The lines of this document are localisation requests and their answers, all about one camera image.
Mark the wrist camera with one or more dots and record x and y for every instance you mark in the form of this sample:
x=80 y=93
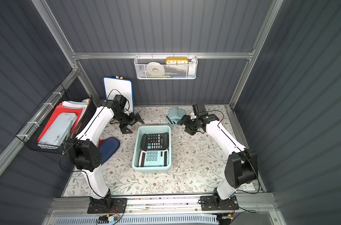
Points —
x=199 y=110
x=122 y=103

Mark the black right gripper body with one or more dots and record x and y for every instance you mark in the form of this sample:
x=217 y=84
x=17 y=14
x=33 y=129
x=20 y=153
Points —
x=188 y=124

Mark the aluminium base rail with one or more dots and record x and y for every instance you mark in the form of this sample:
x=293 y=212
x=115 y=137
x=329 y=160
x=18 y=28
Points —
x=180 y=209

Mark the mint green storage box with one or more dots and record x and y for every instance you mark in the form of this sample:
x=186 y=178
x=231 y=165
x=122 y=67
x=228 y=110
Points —
x=154 y=129

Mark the red folder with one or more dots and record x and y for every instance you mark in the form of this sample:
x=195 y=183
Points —
x=59 y=109

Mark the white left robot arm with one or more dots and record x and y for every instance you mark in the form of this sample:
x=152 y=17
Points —
x=83 y=149

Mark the teal calculator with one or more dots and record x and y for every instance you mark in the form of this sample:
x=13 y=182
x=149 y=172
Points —
x=157 y=158

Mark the pink calculator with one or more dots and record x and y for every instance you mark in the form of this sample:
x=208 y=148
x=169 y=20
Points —
x=142 y=158

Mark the white tape roll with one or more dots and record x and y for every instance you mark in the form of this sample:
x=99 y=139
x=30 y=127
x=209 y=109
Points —
x=154 y=69

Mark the small red notebook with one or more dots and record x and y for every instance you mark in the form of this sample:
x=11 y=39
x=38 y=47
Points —
x=100 y=143

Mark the white wire wall basket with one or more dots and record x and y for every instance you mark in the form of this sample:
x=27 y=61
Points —
x=171 y=72

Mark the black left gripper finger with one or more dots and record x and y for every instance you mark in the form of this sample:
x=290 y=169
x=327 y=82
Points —
x=125 y=130
x=138 y=119

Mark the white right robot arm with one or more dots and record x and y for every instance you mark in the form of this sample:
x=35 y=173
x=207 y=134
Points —
x=241 y=166

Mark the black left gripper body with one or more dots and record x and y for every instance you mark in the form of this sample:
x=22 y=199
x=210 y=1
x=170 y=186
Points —
x=130 y=122

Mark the blue framed whiteboard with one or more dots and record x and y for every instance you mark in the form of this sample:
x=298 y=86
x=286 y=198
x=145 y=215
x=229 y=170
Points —
x=114 y=86

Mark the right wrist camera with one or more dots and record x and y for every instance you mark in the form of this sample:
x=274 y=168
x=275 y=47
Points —
x=199 y=110

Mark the white papers in basket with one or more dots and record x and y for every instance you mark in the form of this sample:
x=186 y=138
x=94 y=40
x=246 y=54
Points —
x=83 y=105

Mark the light grey pencil case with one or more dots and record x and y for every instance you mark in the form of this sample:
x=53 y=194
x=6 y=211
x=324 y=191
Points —
x=58 y=131

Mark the yellow clock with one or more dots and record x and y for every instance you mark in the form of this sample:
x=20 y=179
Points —
x=177 y=61

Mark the black calculator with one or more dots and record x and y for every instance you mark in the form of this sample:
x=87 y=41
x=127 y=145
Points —
x=154 y=142

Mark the navy blue glasses case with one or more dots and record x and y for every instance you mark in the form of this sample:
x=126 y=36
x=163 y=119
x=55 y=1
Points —
x=108 y=148

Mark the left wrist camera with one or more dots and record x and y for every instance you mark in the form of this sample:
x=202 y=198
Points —
x=122 y=103

